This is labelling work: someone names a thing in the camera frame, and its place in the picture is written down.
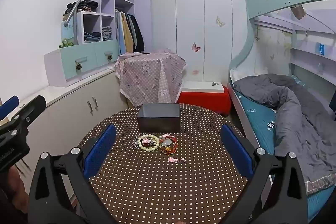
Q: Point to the pink butterfly sticker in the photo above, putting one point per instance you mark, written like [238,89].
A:
[195,47]

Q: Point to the brown polka dot tablecloth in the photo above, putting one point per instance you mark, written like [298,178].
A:
[157,187]

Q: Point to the green plant decoration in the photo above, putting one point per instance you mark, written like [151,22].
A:
[67,43]

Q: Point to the brown hanging cloth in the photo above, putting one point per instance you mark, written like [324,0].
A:
[298,12]

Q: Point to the folded jeans stack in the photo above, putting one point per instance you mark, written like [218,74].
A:
[107,33]
[92,37]

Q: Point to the yellow hanging garment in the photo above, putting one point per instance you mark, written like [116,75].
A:
[128,35]

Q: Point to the grey metal box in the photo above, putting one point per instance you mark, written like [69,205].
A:
[157,122]

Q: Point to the light blue hanging garment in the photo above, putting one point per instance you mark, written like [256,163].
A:
[120,35]

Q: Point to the grey quilt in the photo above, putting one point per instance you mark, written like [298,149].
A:
[302,121]

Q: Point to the pile of dark clothes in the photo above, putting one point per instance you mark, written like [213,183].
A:
[84,6]

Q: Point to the black hanging garment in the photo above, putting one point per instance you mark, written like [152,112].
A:
[138,35]

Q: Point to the red storage box white lid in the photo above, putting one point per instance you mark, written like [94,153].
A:
[204,101]

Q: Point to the pink bear print cloth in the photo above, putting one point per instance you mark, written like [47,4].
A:
[147,74]

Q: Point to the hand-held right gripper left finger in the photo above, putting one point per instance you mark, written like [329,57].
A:
[101,150]

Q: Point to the lilac wardrobe door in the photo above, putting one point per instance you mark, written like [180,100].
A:
[143,16]

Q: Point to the cream butterfly sticker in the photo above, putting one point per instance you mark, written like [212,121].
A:
[220,21]

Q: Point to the white wardrobe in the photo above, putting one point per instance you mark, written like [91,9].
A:
[189,16]

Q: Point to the white cubby shelf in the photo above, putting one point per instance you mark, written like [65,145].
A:
[107,3]

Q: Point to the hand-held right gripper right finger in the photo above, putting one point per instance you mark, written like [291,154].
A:
[236,150]

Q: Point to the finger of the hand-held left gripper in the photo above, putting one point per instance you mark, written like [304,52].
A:
[9,106]
[32,107]

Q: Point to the pinecone ornament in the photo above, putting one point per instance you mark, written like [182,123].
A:
[109,57]
[78,66]

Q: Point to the small blue box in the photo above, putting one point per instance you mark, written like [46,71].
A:
[321,49]

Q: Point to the small pink hair clip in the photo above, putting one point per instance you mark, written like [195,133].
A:
[182,160]

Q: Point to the teal drawer unit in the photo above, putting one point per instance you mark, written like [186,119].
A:
[78,52]

